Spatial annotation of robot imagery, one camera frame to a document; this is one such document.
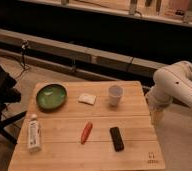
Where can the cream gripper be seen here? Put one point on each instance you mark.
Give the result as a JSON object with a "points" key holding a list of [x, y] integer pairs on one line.
{"points": [[156, 116]]}

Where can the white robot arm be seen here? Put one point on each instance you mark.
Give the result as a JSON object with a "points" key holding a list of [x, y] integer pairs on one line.
{"points": [[170, 82]]}

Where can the orange carrot toy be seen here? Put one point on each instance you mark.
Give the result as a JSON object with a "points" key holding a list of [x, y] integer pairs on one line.
{"points": [[86, 132]]}

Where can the white sponge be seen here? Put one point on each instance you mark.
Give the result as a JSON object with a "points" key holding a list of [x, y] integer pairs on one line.
{"points": [[87, 98]]}

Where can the white paper cup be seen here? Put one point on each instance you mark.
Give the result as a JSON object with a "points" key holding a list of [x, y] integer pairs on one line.
{"points": [[115, 94]]}

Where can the black rectangular remote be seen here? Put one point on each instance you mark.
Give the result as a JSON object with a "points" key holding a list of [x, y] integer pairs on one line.
{"points": [[116, 139]]}

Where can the green ceramic bowl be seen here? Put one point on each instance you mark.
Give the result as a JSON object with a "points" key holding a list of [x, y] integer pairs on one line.
{"points": [[51, 97]]}

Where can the white tube bottle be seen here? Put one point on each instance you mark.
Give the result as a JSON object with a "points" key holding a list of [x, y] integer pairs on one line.
{"points": [[34, 134]]}

